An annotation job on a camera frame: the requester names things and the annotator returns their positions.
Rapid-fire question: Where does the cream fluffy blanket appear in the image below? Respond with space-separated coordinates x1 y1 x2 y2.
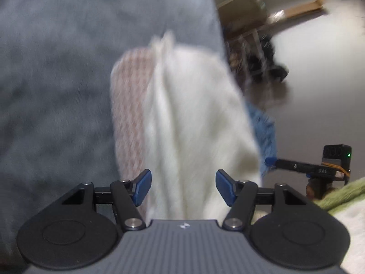
110 31 262 220

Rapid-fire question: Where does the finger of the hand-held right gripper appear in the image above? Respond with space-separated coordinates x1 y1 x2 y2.
265 156 318 173

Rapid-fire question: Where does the black machine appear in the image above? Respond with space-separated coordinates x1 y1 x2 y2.
228 31 289 84

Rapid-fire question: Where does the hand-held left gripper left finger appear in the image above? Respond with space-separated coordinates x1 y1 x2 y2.
61 169 152 231

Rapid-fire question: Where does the long cardboard plank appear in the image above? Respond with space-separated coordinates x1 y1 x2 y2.
269 0 326 23

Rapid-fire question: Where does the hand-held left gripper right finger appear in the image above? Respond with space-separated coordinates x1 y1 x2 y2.
215 169 308 231

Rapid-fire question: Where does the cream desk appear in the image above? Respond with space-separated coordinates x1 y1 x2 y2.
209 0 270 39

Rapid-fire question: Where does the blue patterned cloth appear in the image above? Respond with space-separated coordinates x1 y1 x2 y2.
245 103 278 177

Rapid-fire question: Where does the person's right hand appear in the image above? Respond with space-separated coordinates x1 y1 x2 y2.
306 183 324 200

